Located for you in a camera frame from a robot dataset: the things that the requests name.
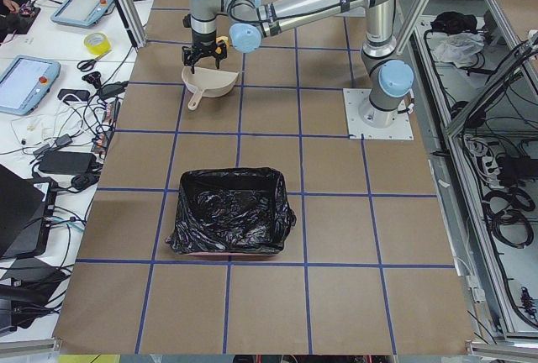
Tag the black power adapter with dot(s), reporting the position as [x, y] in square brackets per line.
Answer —
[67, 163]

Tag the bin with black bag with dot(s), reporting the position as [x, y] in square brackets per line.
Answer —
[232, 211]

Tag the beige plastic dustpan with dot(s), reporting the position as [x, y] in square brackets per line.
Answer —
[204, 82]

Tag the aluminium frame post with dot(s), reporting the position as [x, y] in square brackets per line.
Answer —
[131, 22]

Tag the blue teach pendant far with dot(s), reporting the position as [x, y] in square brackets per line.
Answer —
[81, 13]

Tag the yellow tape roll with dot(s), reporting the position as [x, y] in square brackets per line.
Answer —
[97, 43]

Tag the black laptop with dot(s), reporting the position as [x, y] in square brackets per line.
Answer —
[27, 206]

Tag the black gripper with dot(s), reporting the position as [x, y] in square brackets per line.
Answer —
[202, 43]

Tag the blue teach pendant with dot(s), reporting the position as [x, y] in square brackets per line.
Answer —
[81, 13]
[25, 83]

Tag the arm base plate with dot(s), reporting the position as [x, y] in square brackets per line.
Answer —
[366, 122]

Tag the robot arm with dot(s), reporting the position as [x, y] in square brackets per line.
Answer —
[252, 21]

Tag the black scissors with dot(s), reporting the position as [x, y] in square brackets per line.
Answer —
[89, 64]

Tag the blue teach pendant near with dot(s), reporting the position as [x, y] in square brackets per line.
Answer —
[25, 83]

